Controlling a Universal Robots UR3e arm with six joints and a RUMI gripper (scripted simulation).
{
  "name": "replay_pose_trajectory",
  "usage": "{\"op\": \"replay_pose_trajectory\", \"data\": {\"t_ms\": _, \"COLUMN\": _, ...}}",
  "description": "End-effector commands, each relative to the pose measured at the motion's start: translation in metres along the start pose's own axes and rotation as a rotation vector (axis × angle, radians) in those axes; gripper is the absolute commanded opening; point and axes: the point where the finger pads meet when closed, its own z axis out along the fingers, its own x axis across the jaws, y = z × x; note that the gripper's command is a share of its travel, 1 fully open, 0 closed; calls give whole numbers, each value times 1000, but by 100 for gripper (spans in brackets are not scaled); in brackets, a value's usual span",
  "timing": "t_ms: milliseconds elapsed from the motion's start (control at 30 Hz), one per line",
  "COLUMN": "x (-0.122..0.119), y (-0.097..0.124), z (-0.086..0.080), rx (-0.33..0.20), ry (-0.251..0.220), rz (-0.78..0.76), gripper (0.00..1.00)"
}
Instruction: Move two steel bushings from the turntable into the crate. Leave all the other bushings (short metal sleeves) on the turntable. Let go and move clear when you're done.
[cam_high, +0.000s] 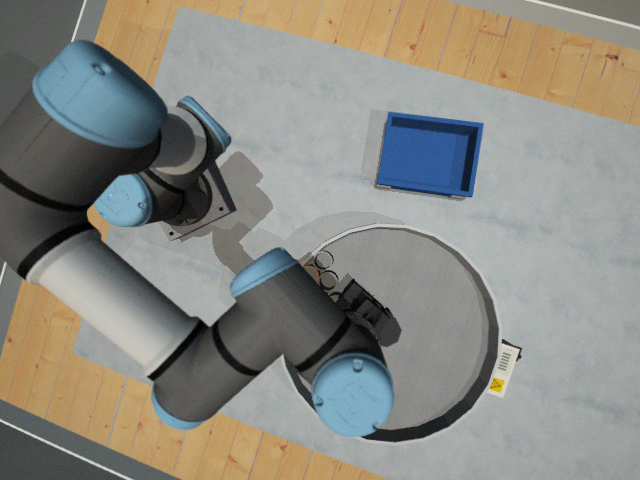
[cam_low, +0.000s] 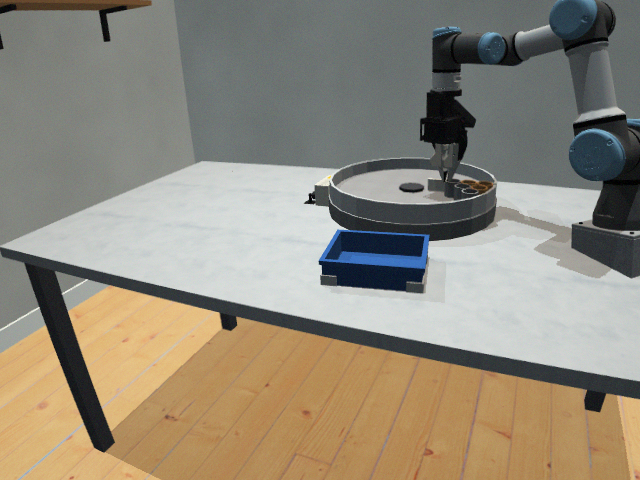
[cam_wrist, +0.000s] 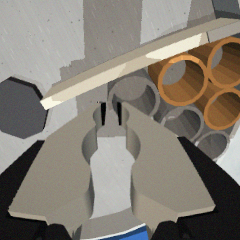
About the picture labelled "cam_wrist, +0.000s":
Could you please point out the bronze bushing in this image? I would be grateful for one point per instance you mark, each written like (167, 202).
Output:
(227, 73)
(224, 111)
(189, 88)

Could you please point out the grey round turntable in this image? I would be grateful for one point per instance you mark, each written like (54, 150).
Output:
(55, 50)

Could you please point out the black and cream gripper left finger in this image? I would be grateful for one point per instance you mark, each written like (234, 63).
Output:
(51, 182)

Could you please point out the grey metal bushing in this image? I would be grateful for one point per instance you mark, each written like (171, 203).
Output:
(188, 123)
(147, 103)
(214, 145)

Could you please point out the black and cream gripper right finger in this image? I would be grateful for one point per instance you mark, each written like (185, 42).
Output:
(173, 180)

